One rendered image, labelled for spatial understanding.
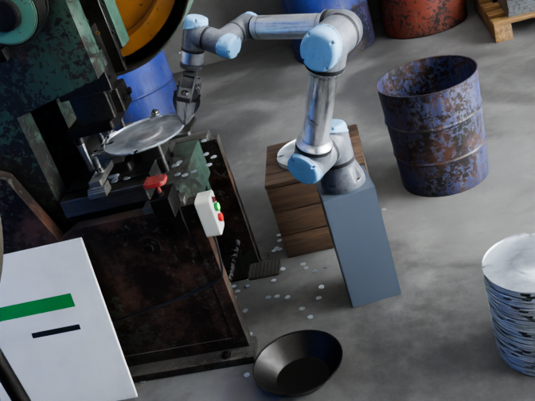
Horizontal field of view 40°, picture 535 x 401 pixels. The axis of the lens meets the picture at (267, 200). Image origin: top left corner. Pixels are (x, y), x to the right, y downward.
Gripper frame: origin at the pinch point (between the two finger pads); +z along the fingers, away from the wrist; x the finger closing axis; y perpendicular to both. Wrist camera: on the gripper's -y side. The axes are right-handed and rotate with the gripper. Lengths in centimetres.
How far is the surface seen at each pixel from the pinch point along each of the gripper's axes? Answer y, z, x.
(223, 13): 332, 54, 12
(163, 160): -3.9, 13.3, 5.2
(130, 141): -3.1, 8.6, 17.0
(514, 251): -42, 5, -104
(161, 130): 0.5, 4.4, 7.5
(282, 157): 47, 30, -37
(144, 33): 34.0, -16.8, 21.1
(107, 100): -6.2, -6.0, 24.7
